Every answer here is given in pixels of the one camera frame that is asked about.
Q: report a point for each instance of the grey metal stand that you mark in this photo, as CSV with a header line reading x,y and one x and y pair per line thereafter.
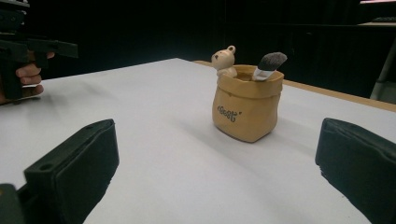
x,y
384,84

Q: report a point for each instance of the pink light strip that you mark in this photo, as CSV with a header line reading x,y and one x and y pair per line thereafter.
x,y
378,1

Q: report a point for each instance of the tan bear sack holder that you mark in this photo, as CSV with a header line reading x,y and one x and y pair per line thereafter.
x,y
246,109

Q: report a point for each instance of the background desk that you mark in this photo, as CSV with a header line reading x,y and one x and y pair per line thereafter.
x,y
373,24

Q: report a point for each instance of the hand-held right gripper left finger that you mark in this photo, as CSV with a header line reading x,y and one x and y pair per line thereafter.
x,y
77,165

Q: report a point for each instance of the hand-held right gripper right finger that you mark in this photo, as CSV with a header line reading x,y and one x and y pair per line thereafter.
x,y
361,168

